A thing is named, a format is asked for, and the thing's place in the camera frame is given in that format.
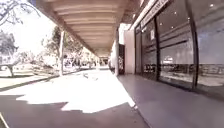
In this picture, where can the pale canopy post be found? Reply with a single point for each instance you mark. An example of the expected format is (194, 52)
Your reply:
(62, 53)

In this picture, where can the bare tree branches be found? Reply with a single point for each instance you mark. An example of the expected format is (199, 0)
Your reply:
(13, 11)

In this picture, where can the tree with dark trunk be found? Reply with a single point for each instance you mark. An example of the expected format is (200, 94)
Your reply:
(11, 70)

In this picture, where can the pale side ground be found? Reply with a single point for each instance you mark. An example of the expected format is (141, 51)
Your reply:
(20, 81)

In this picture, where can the grey paved walkway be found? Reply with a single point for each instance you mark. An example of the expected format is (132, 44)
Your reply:
(83, 90)

